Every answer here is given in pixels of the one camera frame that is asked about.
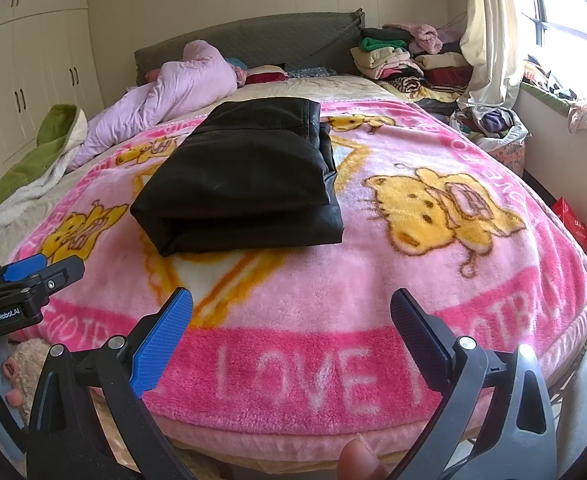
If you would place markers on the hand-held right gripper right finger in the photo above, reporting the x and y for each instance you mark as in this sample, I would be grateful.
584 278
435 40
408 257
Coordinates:
421 332

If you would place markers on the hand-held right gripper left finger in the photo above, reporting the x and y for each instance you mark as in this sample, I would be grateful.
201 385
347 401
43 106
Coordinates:
161 340

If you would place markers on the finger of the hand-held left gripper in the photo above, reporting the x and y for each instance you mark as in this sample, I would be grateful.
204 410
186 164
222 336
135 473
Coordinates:
23 267
58 275

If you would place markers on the black leather jacket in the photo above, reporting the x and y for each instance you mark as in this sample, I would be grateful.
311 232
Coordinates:
238 175

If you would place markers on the bag of clothes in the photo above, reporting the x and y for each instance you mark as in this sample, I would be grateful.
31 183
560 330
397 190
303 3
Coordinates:
493 125

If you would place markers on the stack of folded clothes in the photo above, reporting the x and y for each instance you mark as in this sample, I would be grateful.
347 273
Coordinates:
388 55

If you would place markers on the person's right hand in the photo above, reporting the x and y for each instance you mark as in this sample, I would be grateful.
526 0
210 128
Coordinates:
361 460

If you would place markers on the beige plush toy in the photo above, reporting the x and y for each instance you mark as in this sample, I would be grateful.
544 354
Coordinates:
23 360

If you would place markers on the pink printed blanket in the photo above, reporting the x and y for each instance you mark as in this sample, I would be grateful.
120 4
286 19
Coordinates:
323 310

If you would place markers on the green fleece blanket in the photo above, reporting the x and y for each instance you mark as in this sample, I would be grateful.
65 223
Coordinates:
23 160

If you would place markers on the red box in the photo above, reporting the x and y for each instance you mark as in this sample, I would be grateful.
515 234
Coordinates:
576 225

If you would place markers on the cream wardrobe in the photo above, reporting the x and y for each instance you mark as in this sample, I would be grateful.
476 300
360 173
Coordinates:
33 60

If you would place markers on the lilac puffy jacket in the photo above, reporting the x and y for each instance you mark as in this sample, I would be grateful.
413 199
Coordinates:
173 90

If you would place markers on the bed with beige sheet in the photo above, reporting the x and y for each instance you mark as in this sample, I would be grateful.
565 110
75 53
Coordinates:
353 87

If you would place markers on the light blue cloth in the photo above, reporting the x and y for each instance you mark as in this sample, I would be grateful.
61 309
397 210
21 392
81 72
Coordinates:
234 64

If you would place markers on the blue patterned cloth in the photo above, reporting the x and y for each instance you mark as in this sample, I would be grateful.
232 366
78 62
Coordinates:
311 72

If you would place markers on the red pillow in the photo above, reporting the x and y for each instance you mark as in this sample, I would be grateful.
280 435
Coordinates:
268 76

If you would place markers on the cream curtain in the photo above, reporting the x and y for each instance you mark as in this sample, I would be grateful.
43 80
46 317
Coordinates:
493 25

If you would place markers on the grey padded headboard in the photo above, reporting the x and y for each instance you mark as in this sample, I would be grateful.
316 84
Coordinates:
273 40

